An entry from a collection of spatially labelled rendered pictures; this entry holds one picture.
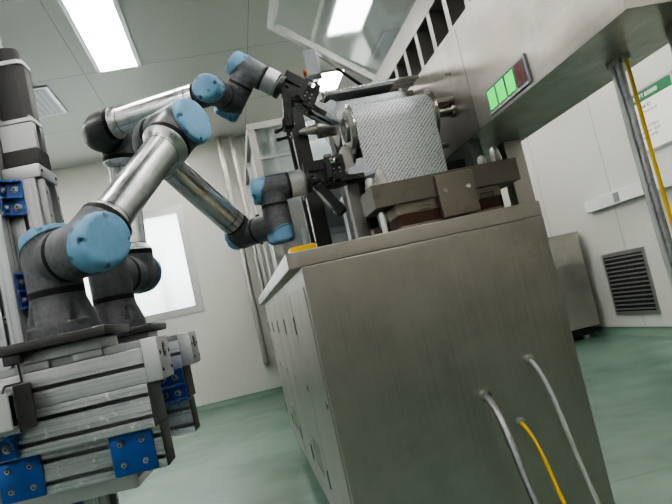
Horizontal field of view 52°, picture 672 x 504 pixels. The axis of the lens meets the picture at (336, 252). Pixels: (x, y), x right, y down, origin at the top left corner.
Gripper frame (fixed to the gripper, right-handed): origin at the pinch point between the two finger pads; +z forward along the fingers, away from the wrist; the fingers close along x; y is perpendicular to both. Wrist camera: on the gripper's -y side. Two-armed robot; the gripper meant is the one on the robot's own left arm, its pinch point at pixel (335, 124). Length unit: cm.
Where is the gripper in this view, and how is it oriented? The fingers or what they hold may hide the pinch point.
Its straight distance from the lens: 206.6
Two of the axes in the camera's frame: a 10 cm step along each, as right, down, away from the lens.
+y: 4.5, -8.8, 1.6
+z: 8.9, 4.6, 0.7
